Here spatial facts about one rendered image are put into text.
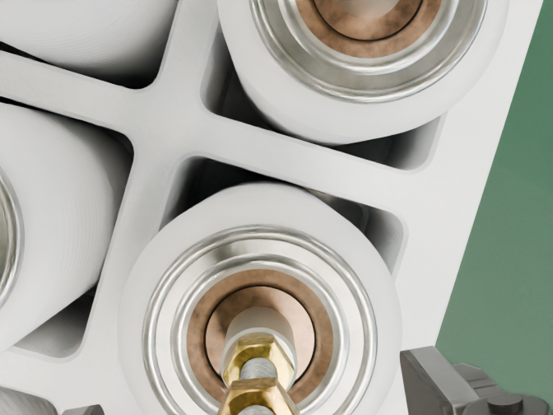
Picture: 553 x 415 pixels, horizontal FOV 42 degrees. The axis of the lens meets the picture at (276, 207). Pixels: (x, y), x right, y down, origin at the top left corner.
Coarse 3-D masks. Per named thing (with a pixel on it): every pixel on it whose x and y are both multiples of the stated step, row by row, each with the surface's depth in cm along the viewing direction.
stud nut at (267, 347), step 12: (240, 348) 20; (252, 348) 19; (264, 348) 20; (276, 348) 20; (240, 360) 20; (276, 360) 20; (288, 360) 20; (228, 372) 20; (276, 372) 20; (288, 372) 20; (228, 384) 20; (288, 384) 20
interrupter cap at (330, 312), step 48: (240, 240) 23; (288, 240) 23; (192, 288) 23; (240, 288) 23; (288, 288) 23; (336, 288) 23; (144, 336) 23; (192, 336) 23; (336, 336) 23; (192, 384) 23; (336, 384) 23
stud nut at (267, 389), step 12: (240, 384) 16; (252, 384) 16; (264, 384) 16; (276, 384) 16; (228, 396) 16; (240, 396) 16; (252, 396) 16; (264, 396) 16; (276, 396) 16; (288, 396) 16; (228, 408) 16; (240, 408) 16; (276, 408) 16; (288, 408) 16
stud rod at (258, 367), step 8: (256, 360) 19; (264, 360) 19; (248, 368) 19; (256, 368) 19; (264, 368) 19; (272, 368) 19; (240, 376) 19; (248, 376) 18; (256, 376) 18; (264, 376) 18; (272, 376) 18; (248, 408) 16; (256, 408) 16; (264, 408) 16
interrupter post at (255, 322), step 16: (240, 320) 22; (256, 320) 21; (272, 320) 22; (240, 336) 20; (256, 336) 20; (272, 336) 20; (288, 336) 21; (224, 352) 20; (288, 352) 20; (224, 368) 20
